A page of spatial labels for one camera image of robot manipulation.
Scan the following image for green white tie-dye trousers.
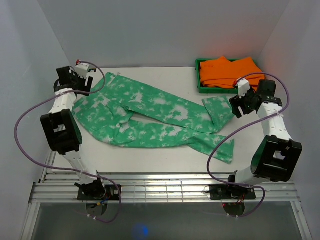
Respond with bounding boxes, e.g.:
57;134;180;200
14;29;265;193
72;72;235;164

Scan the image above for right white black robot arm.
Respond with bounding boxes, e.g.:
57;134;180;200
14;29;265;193
225;78;303;199

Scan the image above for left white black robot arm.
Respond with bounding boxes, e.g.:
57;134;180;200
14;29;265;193
40;63;106;200

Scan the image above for orange folded trousers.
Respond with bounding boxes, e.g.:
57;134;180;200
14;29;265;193
199;56;265;90

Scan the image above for green plastic tray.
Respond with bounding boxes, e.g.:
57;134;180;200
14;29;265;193
195;58;238;94

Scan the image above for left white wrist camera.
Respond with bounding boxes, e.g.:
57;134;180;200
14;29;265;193
74;59;97;79

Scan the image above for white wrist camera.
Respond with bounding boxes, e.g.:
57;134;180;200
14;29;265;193
74;59;97;79
233;78;251;99

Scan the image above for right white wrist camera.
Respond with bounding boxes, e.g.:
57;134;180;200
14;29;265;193
233;78;251;99

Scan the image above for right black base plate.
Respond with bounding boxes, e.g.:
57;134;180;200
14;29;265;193
208;184;256;200

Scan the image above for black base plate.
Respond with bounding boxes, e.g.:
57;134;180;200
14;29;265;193
76;184;122;201
208;184;256;200

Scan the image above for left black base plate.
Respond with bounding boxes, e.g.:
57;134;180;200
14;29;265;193
76;184;122;201

